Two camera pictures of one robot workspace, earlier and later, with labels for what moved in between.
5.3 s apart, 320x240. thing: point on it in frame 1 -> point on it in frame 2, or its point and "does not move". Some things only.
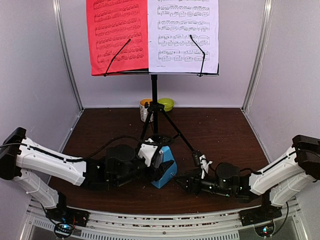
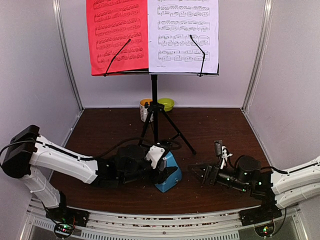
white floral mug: x=143 y=111 does not move
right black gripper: x=193 y=180 -> x=207 y=170
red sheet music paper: x=110 y=23 does not move
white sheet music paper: x=171 y=23 does not move
